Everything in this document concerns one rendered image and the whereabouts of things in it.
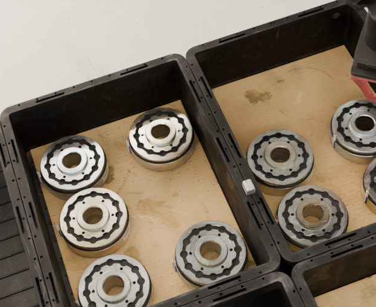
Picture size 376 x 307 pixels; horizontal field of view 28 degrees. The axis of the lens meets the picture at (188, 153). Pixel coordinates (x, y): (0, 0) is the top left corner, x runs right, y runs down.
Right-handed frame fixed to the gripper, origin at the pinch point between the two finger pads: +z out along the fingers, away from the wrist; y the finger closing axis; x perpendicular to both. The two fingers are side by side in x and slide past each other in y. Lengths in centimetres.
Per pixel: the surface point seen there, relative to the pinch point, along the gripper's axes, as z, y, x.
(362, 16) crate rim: 4.1, 15.2, 4.9
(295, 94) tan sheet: 13.9, 4.6, 12.8
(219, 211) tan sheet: 13.5, -19.9, 17.9
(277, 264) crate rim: 3.5, -30.2, 6.2
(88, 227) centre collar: 9.5, -30.0, 34.6
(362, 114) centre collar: 10.3, 1.1, 1.3
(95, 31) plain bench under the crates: 27, 18, 58
